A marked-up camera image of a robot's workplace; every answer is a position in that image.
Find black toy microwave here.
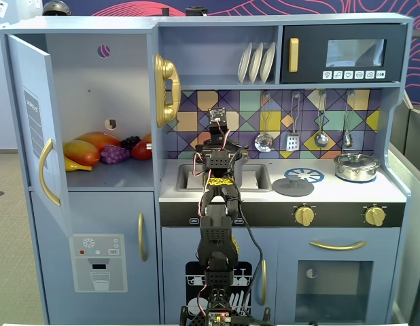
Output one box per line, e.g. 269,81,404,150
280,23,408,84

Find gold oven door handle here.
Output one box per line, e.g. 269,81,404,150
309,240,368,252

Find blue wooden toy kitchen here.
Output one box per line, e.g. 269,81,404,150
0,12,415,325

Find gold dishwasher door handle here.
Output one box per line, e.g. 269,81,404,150
260,259,268,307

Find grey pot lid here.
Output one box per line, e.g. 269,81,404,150
272,177,315,198

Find blue dishwasher print door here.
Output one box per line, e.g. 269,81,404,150
161,227,279,324

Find steel toy skimmer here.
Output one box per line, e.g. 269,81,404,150
254,91,276,153

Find steel toy ladle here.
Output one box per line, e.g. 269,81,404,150
313,90,330,149

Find yellow toy banana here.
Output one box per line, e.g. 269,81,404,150
64,157,93,173

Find blue shopping list cabinet door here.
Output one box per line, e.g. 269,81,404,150
5,33,73,238

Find gold toy telephone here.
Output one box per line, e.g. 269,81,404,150
153,53,182,128

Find gold dispenser door handle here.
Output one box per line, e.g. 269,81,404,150
137,212,148,263

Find blue door with dispenser print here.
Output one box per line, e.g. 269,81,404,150
30,190,156,324

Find steel slotted toy spatula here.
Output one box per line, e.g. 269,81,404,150
285,91,303,152

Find black helmet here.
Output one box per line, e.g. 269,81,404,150
41,0,73,16

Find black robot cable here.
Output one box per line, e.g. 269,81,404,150
236,198,266,322

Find robot controller circuit board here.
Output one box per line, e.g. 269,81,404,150
207,311,232,326

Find red orange toy fruit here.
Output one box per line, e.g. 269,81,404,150
130,132,154,162

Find purple toy grapes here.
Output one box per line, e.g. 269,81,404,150
100,145,131,165

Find plump orange red toy mango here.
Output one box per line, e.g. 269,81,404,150
63,139,101,167

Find dark toy grapes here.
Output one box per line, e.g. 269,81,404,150
120,135,142,152

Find white toy plate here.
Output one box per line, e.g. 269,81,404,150
237,41,253,84
258,41,277,84
248,41,265,84

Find grey toy sink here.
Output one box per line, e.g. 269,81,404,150
175,162,273,193

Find gold stove knob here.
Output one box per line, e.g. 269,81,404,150
364,205,388,228
294,205,317,227

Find steel toy pot with lid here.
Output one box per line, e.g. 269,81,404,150
333,152,381,183

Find long orange red toy mango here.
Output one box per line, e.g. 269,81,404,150
75,131,123,151

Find hanging metal whisk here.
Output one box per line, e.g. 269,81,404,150
342,90,355,149

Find gold microwave handle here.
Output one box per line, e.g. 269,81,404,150
287,37,300,73

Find gold curved cabinet door handle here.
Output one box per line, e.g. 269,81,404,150
38,138,62,207

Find small wrist camera board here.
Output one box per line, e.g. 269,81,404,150
208,107,228,124

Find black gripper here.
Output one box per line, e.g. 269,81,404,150
203,121,244,152

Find blue oven door with window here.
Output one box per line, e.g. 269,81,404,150
277,227,402,324

